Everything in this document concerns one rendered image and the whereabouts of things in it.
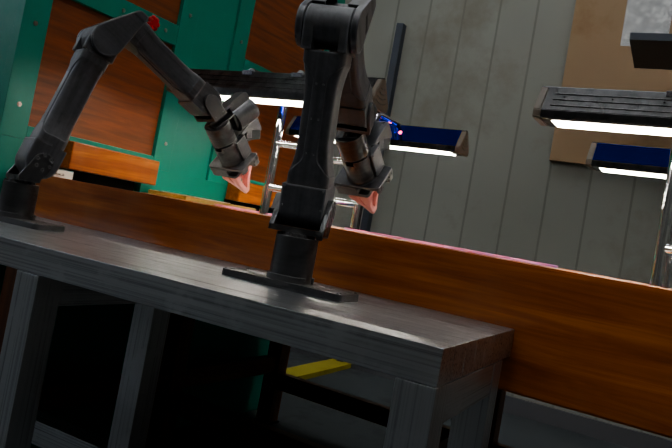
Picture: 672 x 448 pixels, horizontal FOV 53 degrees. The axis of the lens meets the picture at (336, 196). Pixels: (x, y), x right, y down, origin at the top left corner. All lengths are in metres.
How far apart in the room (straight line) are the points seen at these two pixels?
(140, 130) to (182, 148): 0.18
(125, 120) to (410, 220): 2.14
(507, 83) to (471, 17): 0.44
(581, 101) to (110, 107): 1.23
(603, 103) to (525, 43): 2.49
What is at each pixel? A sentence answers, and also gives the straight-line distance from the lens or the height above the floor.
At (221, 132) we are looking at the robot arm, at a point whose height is 0.93.
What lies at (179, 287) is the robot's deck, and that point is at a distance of 0.86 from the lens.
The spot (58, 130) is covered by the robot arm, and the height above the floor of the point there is 0.85.
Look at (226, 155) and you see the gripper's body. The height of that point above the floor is 0.88.
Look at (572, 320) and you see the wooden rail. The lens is 1.01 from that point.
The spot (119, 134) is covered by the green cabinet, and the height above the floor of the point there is 0.91.
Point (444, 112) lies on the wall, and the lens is 3.83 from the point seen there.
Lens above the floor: 0.77
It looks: 2 degrees up
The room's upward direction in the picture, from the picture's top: 10 degrees clockwise
